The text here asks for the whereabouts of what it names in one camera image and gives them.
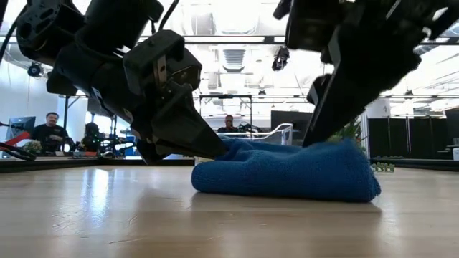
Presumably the black partition screen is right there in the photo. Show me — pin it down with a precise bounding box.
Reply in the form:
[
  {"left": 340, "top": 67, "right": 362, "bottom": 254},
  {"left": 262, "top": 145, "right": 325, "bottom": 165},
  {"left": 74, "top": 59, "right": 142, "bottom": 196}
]
[{"left": 368, "top": 116, "right": 459, "bottom": 161}]

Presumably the black monitor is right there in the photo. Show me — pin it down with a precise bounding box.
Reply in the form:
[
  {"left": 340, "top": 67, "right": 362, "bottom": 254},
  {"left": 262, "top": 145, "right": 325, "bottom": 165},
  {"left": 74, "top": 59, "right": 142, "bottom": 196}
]
[{"left": 270, "top": 110, "right": 313, "bottom": 137}]

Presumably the background workstation frame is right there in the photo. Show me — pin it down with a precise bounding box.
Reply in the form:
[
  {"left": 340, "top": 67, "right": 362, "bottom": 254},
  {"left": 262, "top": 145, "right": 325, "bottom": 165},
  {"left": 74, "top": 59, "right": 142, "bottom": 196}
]
[{"left": 59, "top": 93, "right": 119, "bottom": 153}]

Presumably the blue microfiber towel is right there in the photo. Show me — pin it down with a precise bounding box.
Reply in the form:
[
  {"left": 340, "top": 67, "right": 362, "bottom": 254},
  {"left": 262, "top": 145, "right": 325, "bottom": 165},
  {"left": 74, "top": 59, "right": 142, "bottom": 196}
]
[{"left": 190, "top": 138, "right": 382, "bottom": 203}]

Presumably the silver ventilation duct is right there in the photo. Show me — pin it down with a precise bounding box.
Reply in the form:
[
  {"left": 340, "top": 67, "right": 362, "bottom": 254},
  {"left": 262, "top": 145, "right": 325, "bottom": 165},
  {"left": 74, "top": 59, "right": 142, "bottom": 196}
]
[{"left": 214, "top": 0, "right": 261, "bottom": 75}]

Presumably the black ceiling camera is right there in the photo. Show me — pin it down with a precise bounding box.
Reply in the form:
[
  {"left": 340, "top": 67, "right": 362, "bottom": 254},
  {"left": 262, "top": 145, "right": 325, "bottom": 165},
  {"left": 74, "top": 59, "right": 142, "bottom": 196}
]
[
  {"left": 271, "top": 45, "right": 290, "bottom": 72},
  {"left": 27, "top": 62, "right": 44, "bottom": 79}
]

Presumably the potted succulent plant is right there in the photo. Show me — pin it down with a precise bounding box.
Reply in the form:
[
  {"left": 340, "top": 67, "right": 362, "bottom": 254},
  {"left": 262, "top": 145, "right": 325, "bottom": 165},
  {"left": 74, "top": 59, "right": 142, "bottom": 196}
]
[{"left": 328, "top": 118, "right": 395, "bottom": 173}]

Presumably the clear plastic bin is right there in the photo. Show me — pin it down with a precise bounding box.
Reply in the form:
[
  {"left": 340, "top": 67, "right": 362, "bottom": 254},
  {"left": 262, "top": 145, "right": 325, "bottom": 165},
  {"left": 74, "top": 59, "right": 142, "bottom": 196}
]
[{"left": 214, "top": 123, "right": 294, "bottom": 146}]

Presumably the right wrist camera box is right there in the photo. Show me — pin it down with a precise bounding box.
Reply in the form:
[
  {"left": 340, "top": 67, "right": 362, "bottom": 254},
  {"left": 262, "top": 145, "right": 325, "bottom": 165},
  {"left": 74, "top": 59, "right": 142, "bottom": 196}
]
[{"left": 272, "top": 0, "right": 346, "bottom": 52}]

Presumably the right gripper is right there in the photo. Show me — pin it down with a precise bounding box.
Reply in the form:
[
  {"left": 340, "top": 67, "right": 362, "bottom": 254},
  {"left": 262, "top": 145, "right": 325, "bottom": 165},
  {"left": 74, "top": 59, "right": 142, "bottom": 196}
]
[{"left": 302, "top": 6, "right": 427, "bottom": 148}]

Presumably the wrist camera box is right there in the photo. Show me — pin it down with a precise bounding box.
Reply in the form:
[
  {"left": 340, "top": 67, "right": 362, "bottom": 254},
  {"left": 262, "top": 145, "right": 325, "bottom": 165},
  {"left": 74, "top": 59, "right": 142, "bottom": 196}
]
[
  {"left": 272, "top": 0, "right": 346, "bottom": 52},
  {"left": 123, "top": 29, "right": 203, "bottom": 96}
]

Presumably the person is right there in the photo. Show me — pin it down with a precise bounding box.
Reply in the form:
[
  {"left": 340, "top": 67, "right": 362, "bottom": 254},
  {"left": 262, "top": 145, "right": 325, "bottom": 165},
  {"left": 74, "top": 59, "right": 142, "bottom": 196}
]
[
  {"left": 217, "top": 114, "right": 240, "bottom": 134},
  {"left": 80, "top": 121, "right": 104, "bottom": 153},
  {"left": 31, "top": 111, "right": 70, "bottom": 153}
]

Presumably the small desk monitor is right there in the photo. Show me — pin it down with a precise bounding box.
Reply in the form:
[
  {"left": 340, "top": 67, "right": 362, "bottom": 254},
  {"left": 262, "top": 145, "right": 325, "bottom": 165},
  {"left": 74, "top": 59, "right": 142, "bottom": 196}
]
[{"left": 5, "top": 115, "right": 37, "bottom": 143}]

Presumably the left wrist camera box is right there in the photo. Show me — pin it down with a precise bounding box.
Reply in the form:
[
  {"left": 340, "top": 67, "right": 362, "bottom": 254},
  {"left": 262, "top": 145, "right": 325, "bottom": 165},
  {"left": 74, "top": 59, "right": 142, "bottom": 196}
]
[{"left": 123, "top": 29, "right": 203, "bottom": 96}]

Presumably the small green bush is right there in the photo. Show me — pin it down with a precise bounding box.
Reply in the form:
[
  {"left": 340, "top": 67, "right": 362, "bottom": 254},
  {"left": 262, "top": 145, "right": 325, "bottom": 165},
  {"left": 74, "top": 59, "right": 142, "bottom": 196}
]
[{"left": 23, "top": 140, "right": 44, "bottom": 156}]

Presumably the black aluminium table frame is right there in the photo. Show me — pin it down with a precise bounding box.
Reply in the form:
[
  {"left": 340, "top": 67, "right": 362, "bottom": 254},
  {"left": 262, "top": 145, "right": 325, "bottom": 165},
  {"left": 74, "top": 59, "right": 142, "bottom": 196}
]
[{"left": 0, "top": 156, "right": 459, "bottom": 173}]

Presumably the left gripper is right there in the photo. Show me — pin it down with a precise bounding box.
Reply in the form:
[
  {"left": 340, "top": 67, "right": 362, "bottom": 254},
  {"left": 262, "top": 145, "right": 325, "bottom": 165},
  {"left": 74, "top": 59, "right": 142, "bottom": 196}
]
[{"left": 46, "top": 45, "right": 229, "bottom": 166}]

